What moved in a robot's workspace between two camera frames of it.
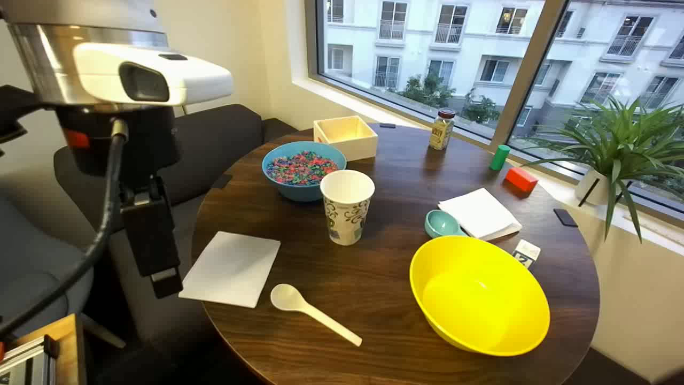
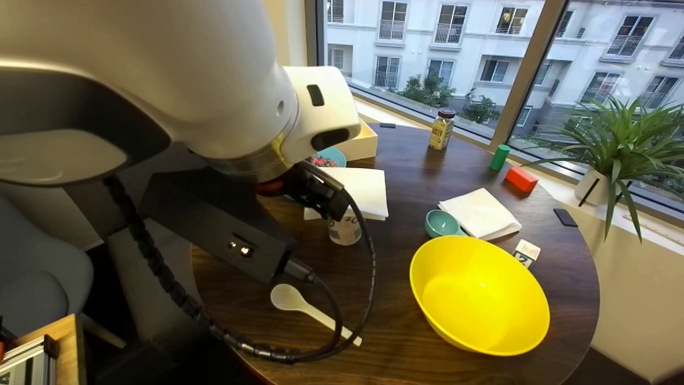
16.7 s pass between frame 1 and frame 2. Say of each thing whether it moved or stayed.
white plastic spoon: stayed
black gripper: moved
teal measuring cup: stayed
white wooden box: stayed
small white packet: stayed
